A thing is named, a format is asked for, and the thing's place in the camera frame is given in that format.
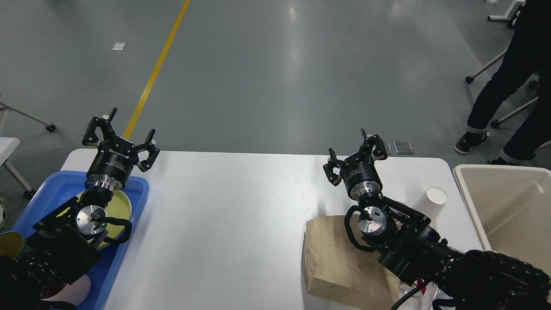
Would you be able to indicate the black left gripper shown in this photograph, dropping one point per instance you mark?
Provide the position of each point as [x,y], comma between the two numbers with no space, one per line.
[110,163]

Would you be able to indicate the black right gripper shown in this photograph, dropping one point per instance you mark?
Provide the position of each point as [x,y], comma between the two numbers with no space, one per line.
[361,178]

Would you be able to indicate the yellow plate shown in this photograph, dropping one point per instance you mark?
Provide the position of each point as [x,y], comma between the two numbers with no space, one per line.
[119,207]

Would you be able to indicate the white paper cup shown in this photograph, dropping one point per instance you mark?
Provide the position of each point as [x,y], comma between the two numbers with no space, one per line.
[431,202]

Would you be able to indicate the pink mug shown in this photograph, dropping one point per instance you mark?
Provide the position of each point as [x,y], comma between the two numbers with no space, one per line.
[74,294]

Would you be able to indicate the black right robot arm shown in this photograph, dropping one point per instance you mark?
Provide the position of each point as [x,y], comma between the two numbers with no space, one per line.
[411,249]

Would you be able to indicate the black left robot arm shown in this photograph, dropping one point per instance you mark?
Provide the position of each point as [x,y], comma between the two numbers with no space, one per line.
[65,243]

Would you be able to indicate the metal floor socket plates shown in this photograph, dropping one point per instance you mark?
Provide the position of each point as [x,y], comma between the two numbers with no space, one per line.
[399,147]

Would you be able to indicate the blue plastic tray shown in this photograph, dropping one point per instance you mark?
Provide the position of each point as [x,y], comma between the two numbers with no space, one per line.
[57,189]

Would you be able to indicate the brown paper bag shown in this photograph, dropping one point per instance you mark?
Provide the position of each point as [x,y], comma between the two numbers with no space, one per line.
[337,271]

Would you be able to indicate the blue mug yellow inside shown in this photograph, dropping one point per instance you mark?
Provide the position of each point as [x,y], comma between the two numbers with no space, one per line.
[11,244]

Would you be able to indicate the beige plastic bin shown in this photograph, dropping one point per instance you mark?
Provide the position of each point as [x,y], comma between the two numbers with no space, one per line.
[511,209]

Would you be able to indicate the person in dark clothes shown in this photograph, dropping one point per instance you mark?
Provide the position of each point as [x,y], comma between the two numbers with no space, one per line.
[522,144]

